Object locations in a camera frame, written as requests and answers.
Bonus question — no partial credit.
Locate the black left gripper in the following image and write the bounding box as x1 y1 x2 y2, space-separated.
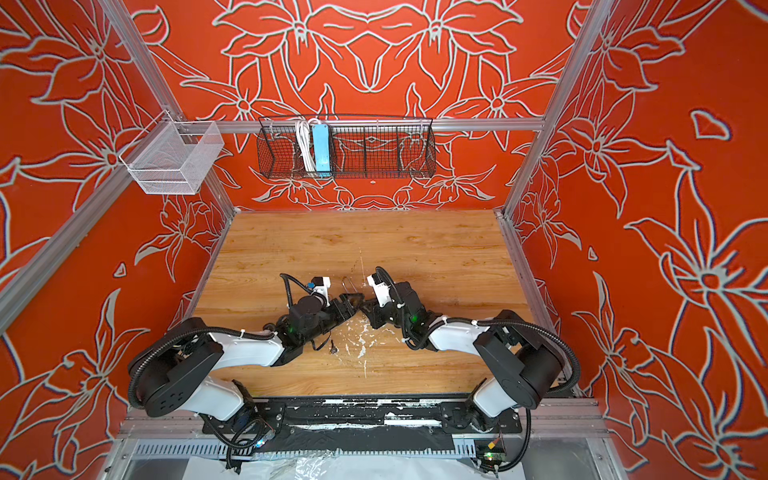
301 292 364 346

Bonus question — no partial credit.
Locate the brass padlock with steel shackle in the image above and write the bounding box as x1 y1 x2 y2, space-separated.
341 276 358 294

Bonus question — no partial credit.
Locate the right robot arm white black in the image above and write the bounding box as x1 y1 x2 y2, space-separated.
363 273 581 418

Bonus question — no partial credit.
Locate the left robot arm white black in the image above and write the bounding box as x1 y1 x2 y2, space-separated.
128 273 365 421

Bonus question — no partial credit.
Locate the light blue box in basket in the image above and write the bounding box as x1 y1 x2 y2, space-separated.
312 123 331 177

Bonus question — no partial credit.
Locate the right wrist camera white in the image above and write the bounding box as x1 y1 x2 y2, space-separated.
367 273 392 308

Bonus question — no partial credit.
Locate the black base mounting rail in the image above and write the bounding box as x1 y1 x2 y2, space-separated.
202 394 523 457

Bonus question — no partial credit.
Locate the black wire wall basket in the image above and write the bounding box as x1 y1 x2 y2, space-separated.
256 115 437 180

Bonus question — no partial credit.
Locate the white cable bundle in basket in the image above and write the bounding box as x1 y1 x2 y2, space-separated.
293 118 318 175

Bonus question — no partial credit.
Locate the white wire mesh basket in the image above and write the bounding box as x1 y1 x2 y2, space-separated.
121 121 224 195

